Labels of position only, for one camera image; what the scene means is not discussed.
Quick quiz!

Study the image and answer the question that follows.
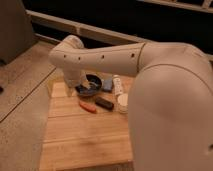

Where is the white remote control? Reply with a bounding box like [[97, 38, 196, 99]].
[[113, 75, 124, 96]]

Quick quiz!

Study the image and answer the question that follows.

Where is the white paper cup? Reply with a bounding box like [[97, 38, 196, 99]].
[[117, 93, 128, 113]]

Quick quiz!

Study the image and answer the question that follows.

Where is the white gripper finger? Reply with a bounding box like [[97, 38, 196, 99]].
[[81, 75, 91, 89], [66, 86, 74, 97]]

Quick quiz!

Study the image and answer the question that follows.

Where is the grey cabinet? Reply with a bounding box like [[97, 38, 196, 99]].
[[0, 0, 37, 64]]

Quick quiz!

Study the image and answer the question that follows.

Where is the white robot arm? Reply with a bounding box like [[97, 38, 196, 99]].
[[49, 35, 213, 171]]

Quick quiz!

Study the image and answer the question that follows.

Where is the white window rail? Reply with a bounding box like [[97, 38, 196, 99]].
[[27, 10, 148, 45]]

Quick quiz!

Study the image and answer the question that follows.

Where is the blue sponge block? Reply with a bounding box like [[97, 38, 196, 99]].
[[102, 78, 113, 93]]

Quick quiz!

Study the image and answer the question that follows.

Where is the black rectangular block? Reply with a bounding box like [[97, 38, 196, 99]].
[[95, 97, 114, 110]]

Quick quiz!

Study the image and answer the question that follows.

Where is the dark round bowl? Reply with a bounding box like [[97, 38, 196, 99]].
[[75, 74, 102, 97]]

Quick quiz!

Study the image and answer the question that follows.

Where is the wooden cutting board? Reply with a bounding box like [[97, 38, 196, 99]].
[[39, 80, 134, 171]]

